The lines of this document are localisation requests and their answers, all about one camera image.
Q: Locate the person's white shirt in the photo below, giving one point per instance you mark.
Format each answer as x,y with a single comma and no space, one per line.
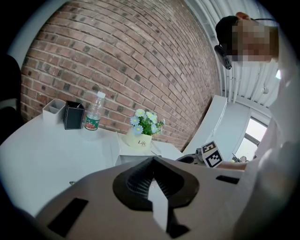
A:
276,152

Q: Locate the person's head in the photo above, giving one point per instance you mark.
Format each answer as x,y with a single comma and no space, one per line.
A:
255,42

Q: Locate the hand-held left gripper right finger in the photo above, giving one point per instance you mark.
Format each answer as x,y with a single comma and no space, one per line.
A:
211,199

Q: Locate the clear plastic water bottle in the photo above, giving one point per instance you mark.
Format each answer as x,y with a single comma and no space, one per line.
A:
93,117

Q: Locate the white grey storage box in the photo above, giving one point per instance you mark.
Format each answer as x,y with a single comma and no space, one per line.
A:
164,150

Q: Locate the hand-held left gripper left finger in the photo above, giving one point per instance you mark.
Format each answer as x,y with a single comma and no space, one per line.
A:
93,211

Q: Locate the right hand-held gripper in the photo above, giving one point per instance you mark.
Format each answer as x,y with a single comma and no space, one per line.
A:
211,155

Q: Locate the black square pen holder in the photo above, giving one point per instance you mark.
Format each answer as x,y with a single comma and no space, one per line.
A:
73,117

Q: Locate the black head-worn camera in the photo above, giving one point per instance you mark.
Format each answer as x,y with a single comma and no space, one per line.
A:
223,57

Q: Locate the person's right forearm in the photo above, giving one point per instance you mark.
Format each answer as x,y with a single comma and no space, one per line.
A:
232,165

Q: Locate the cream pot with blue flowers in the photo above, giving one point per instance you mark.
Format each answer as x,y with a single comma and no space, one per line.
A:
140,140

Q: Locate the white divided pen holder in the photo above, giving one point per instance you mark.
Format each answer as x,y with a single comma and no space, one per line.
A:
52,112

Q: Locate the white upright panel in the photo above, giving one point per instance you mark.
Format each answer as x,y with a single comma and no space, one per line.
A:
220,122

